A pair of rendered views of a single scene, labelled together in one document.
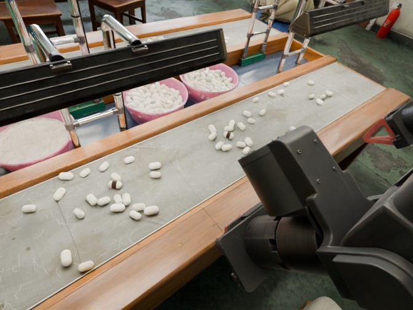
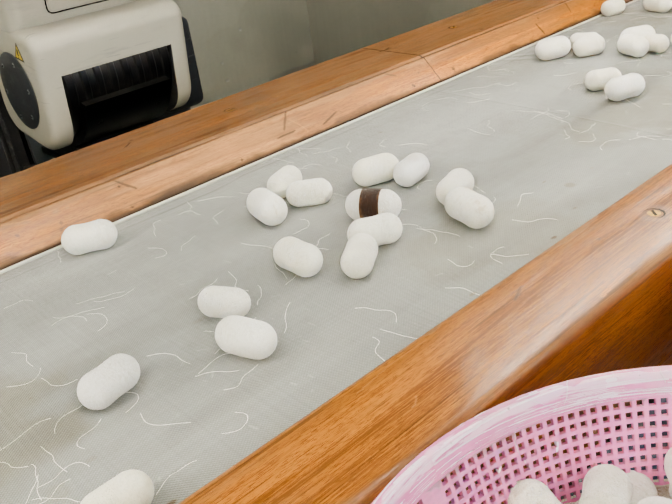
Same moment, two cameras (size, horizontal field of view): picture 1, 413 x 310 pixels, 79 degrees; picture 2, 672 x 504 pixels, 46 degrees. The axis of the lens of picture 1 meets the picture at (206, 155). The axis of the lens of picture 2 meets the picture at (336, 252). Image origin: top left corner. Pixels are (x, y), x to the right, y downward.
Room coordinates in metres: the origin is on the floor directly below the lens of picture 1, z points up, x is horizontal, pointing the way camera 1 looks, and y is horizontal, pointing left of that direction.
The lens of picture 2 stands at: (1.14, -0.04, 0.97)
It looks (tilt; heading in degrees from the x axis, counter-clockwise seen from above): 28 degrees down; 187
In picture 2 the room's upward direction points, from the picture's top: 8 degrees counter-clockwise
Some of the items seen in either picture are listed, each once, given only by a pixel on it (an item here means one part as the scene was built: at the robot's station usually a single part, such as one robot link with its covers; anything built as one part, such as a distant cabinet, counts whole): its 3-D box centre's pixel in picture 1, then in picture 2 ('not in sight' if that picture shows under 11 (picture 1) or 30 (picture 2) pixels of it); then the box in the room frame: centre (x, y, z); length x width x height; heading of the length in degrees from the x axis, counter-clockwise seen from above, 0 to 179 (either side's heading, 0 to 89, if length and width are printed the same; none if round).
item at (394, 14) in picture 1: (390, 20); not in sight; (4.44, -2.40, 0.25); 0.18 x 0.14 x 0.49; 135
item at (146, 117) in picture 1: (154, 101); not in sight; (0.82, 0.25, 0.72); 0.27 x 0.27 x 0.10
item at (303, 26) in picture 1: (348, 11); not in sight; (1.12, -0.44, 1.08); 0.62 x 0.08 x 0.07; 136
